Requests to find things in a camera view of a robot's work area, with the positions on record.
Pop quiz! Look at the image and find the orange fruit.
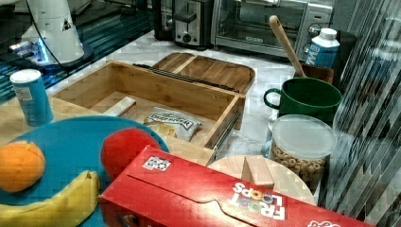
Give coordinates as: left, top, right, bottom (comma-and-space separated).
0, 141, 45, 193

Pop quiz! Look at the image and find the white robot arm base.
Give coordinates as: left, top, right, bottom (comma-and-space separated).
9, 0, 94, 68

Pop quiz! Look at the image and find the silver toaster oven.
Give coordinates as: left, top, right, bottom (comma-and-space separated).
211, 0, 335, 61

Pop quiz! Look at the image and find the clear cereal container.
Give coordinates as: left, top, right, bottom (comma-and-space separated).
270, 114, 338, 191

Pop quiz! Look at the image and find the green mug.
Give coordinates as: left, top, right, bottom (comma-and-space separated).
263, 78, 342, 125

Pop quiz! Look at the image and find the silver black toaster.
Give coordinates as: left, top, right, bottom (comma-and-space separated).
173, 0, 214, 50

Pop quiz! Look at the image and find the bamboo wooden drawer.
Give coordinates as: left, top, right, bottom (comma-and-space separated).
52, 61, 253, 166

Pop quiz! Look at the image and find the small white red box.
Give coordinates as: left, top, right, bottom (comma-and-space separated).
104, 96, 136, 118

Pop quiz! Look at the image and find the blue round plate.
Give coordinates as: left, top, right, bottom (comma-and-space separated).
1, 116, 167, 227

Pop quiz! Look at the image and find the white chips bag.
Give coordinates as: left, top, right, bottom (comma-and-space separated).
144, 107, 203, 142

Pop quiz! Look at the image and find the dark wooden serving tray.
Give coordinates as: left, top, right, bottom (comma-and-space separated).
153, 52, 255, 95

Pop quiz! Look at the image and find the wooden spoon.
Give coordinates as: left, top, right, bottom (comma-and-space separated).
269, 15, 305, 78

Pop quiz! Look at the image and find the yellow banana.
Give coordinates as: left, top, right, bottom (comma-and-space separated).
1, 170, 99, 227

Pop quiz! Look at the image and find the brown wooden utensil holder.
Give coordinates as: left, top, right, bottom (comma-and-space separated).
302, 64, 334, 83

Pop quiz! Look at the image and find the round wooden lid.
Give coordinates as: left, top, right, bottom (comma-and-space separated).
209, 155, 316, 205

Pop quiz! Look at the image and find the red Froot Loops box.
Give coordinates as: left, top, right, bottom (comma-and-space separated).
99, 148, 374, 227

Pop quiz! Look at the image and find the blue white drink bottle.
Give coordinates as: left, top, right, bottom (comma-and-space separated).
305, 28, 340, 68

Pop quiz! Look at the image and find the blue cylindrical canister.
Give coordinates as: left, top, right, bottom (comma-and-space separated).
9, 69, 54, 127

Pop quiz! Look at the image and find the red apple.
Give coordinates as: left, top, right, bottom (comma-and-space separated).
100, 128, 161, 181

